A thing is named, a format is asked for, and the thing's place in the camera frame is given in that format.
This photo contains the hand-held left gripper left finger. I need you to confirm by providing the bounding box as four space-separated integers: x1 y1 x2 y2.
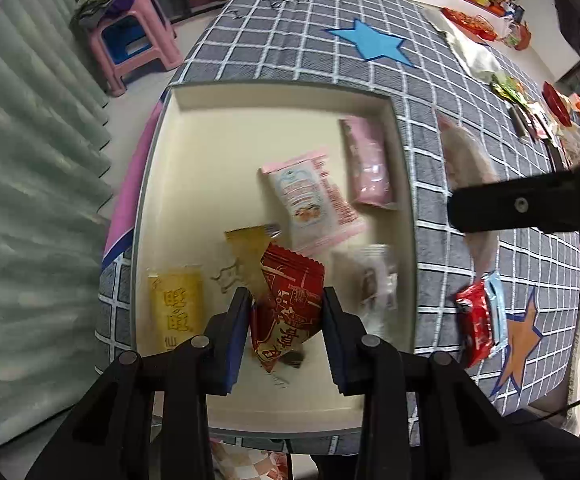
25 286 252 480

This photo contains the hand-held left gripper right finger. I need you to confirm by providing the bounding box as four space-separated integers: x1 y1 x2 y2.
321 286 516 480

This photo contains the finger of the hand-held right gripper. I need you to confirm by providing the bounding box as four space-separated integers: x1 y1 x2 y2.
446 164 580 235

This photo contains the red printed snack packet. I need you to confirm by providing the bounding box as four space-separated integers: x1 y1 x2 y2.
250 242 327 373

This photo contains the pale pink snack packet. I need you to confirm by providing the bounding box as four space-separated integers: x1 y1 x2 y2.
435 115 501 281

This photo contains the clear snack packet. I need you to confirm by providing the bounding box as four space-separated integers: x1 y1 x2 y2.
332 244 401 321

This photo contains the cream rectangular tray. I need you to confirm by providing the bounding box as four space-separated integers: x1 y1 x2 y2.
131 82 418 435

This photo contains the tray of orange snacks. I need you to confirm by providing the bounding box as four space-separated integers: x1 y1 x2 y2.
440 6 498 42

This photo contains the yellow snack packet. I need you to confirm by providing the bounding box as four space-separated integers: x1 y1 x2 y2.
147 266 206 356

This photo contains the golden snack packet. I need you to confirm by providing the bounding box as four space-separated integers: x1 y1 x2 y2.
224 224 281 306

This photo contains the light blue snack packet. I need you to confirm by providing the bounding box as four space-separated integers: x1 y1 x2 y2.
485 271 510 356

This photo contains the red tray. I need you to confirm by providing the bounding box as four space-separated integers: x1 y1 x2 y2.
541 81 573 126

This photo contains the red checked packet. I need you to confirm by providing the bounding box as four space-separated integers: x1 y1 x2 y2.
210 437 291 480

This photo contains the green snack packet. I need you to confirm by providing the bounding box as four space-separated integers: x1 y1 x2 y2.
490 74 528 106

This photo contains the glossy red snack packet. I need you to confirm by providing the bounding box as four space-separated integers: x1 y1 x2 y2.
455 280 498 368

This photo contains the white pink-edged snack packet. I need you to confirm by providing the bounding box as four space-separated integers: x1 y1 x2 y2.
260 147 368 256

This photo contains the white plastic bag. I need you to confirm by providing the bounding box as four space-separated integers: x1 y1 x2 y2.
422 7 503 83

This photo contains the orange bag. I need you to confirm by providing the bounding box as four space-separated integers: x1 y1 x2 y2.
510 20 533 52

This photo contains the pale green curtain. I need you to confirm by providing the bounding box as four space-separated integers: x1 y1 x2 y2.
0 0 138 453

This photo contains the grey checked tablecloth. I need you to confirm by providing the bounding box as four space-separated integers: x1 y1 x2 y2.
95 0 580 456

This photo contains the pink plastic stool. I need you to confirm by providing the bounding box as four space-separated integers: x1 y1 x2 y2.
86 0 183 98

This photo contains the thin black cable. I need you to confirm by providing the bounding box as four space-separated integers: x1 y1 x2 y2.
512 385 580 423

